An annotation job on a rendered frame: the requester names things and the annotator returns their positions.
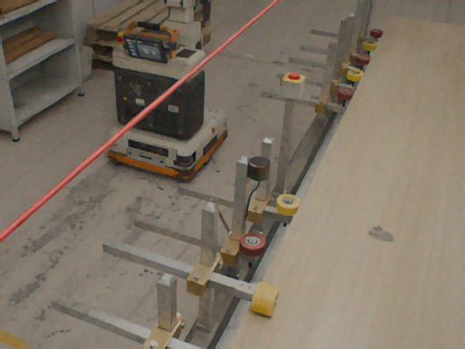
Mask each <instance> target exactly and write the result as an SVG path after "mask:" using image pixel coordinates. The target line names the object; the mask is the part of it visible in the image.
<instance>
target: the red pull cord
mask: <svg viewBox="0 0 465 349"><path fill-rule="evenodd" d="M280 1H281V0H275V1H274V2H273V3H271V4H270V5H268V6H267V7H265V8H264V9H263V10H262V11H261V12H260V13H259V14H258V15H257V16H255V17H254V18H253V19H252V21H251V22H249V23H248V24H247V25H246V26H245V27H242V28H241V29H240V30H239V31H237V32H236V33H235V34H234V35H233V36H231V37H230V38H229V39H228V40H227V41H225V42H224V43H223V44H222V45H221V46H219V47H218V48H217V49H216V50H215V51H214V52H212V53H211V54H210V55H209V56H207V57H206V58H205V59H204V60H203V61H202V62H201V63H199V64H198V65H196V66H195V67H194V68H193V69H192V70H191V71H189V72H188V73H187V74H186V75H184V76H183V77H182V78H181V79H180V80H179V81H177V82H176V83H175V84H174V85H172V86H171V87H170V88H169V89H168V90H167V91H165V92H164V93H163V94H162V95H161V96H159V97H158V98H157V99H156V100H155V101H153V102H152V103H151V104H150V105H149V106H147V107H146V108H145V109H144V110H143V111H142V112H141V113H140V114H139V115H138V116H136V117H135V118H134V119H133V120H132V121H130V122H129V123H128V124H127V125H126V126H124V127H123V128H122V129H121V130H120V131H118V132H117V133H116V134H115V135H114V136H112V137H111V138H110V139H109V140H108V141H107V142H105V143H104V144H103V145H102V146H100V147H99V148H98V149H97V150H96V151H95V152H93V153H92V154H91V155H90V156H88V157H87V158H86V159H85V160H84V161H83V162H82V163H80V164H79V165H78V166H77V167H76V168H75V169H74V170H73V171H72V172H70V173H69V174H68V175H67V176H65V177H64V178H63V179H62V180H61V181H60V182H58V183H57V184H56V185H55V186H54V187H52V188H51V189H50V190H49V191H48V192H46V193H45V194H44V195H43V196H42V197H40V198H39V199H38V200H37V201H36V202H34V203H33V204H32V205H31V206H30V207H28V208H27V210H26V211H25V212H23V213H22V214H21V215H20V216H19V217H17V218H16V219H15V220H14V221H13V222H12V223H11V224H10V225H9V226H7V227H6V228H5V229H4V230H3V231H2V232H1V233H0V243H1V242H2V241H3V240H5V239H6V237H7V236H8V235H10V234H11V233H12V232H13V231H14V230H15V229H16V228H17V227H19V226H20V225H21V224H22V223H23V222H25V221H26V220H27V219H28V217H29V216H30V215H32V214H33V213H34V212H35V211H36V210H38V209H39V208H40V207H41V206H42V205H43V204H45V203H46V202H47V201H48V200H49V199H50V198H51V197H53V196H54V195H55V194H56V193H57V192H59V191H60V190H61V189H62V188H63V187H64V186H65V185H67V184H68V183H69V182H70V181H71V180H73V179H74V178H75V177H76V176H77V175H78V174H80V173H81V172H82V171H83V170H84V169H85V168H86V167H87V166H88V165H89V164H90V163H91V162H93V161H94V160H95V159H96V158H97V157H98V156H99V155H101V154H102V153H103V152H104V151H105V150H107V149H108V148H109V147H110V146H111V145H112V144H114V143H115V142H116V141H117V140H118V139H119V138H120V137H122V136H123V135H124V134H125V133H126V132H128V131H129V130H130V129H131V128H132V127H133V126H134V125H136V124H137V123H138V122H139V121H140V120H142V119H143V118H144V117H145V116H146V115H147V114H149V113H150V112H151V111H152V110H153V109H154V108H155V107H156V106H157V105H158V104H160V103H161V102H162V101H163V100H164V99H165V98H166V97H167V96H168V95H170V94H171V93H172V92H173V91H174V90H175V89H177V88H178V87H179V86H180V85H181V84H183V83H184V82H185V81H186V80H187V79H188V78H189V77H191V76H192V75H193V74H194V73H195V72H197V71H198V70H199V69H200V68H201V67H202V66H203V65H205V64H207V63H208V62H209V61H210V60H212V59H213V58H214V57H215V56H216V55H218V54H219V53H220V52H221V51H222V50H223V49H224V48H225V47H226V46H227V45H228V44H229V43H231V42H232V41H233V40H234V39H235V38H236V37H237V36H239V35H240V34H241V33H242V32H243V31H244V30H246V29H248V28H249V27H250V26H251V25H253V23H254V22H255V21H256V20H257V19H259V18H260V17H261V16H262V15H263V14H265V13H266V12H267V11H268V10H269V9H270V8H271V7H274V6H275V5H276V4H277V3H278V2H280Z"/></svg>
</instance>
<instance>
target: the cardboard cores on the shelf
mask: <svg viewBox="0 0 465 349"><path fill-rule="evenodd" d="M38 1H40V0H0V16H1V15H5V14H7V13H10V12H13V11H14V10H17V9H20V8H22V7H25V6H28V5H30V4H33V3H35V2H38ZM53 38H55V32H54V30H53V29H49V30H47V31H45V32H43V33H41V28H40V27H38V26H35V27H33V28H30V29H28V30H26V31H24V32H22V33H20V34H18V35H14V36H12V37H10V38H8V39H6V40H4V41H2V47H3V50H4V51H3V55H4V59H5V64H8V63H9V62H11V61H13V60H15V59H16V58H18V57H20V56H22V55H24V54H26V53H28V52H30V51H32V50H34V49H36V48H37V47H38V46H39V45H42V44H44V43H46V42H48V41H50V40H52V39H53Z"/></svg>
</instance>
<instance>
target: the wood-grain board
mask: <svg viewBox="0 0 465 349"><path fill-rule="evenodd" d="M366 68H367V69H366V71H365V73H364V75H363V77H362V79H361V81H360V83H359V85H358V87H357V89H356V90H355V92H354V94H353V96H352V98H351V102H350V104H349V106H348V108H347V110H346V112H345V114H344V116H343V118H342V120H341V122H340V124H339V126H338V128H337V130H336V132H335V134H334V136H333V138H332V140H331V142H330V146H329V148H328V150H327V152H326V154H325V156H324V157H323V158H322V161H321V163H320V165H319V167H318V169H317V171H316V173H315V175H314V177H313V179H312V181H311V183H310V185H309V187H308V189H307V191H306V193H305V195H304V197H303V199H302V201H301V203H300V205H299V207H298V210H297V212H296V214H295V216H294V217H293V219H292V222H291V224H290V226H289V228H288V230H287V232H286V234H285V236H284V237H283V239H282V242H281V244H280V246H279V248H278V250H277V252H276V254H275V256H274V257H273V259H272V262H271V264H270V266H269V268H268V270H267V272H266V274H265V276H264V278H263V279H262V282H265V283H267V284H272V285H275V286H278V287H280V295H279V300H278V304H277V305H276V308H275V311H274V313H273V315H272V316H268V315H265V314H261V313H258V312H255V311H253V310H252V308H251V305H252V303H251V304H250V306H249V308H248V310H247V312H246V314H245V316H244V318H243V319H242V322H241V324H240V326H239V328H238V330H237V332H236V334H235V336H234V338H233V340H232V342H231V344H230V346H229V348H228V349H465V26H458V25H453V24H445V23H439V22H432V21H425V20H418V19H410V18H404V17H397V16H395V15H391V17H390V21H389V23H388V24H387V26H386V28H385V30H384V32H383V34H382V35H381V38H380V40H379V43H378V45H377V47H376V50H375V52H374V54H373V56H372V58H371V60H370V62H369V63H368V65H367V67H366ZM378 225H380V226H381V227H382V228H383V229H384V230H385V231H386V232H390V233H391V236H392V237H393V239H394V240H393V241H392V242H391V243H389V242H388V243H387V242H386V243H385V242H383V241H382V240H375V239H374V238H373V237H372V236H370V235H368V233H367V231H369V230H372V227H373V226H378Z"/></svg>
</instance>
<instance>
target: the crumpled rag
mask: <svg viewBox="0 0 465 349"><path fill-rule="evenodd" d="M367 233H368V235H370V236H372V237H373V238H374V239H375V240H382V241H383V242H385V243H386V242H387V243H388V242H389V243H391V242H392V241H393V240H394V239H393V237H392V236H391V233H390V232H386V231H385V230H384V229H383V228H382V227H381V226H380V225H378V226H373V227H372V230H369V231H367Z"/></svg>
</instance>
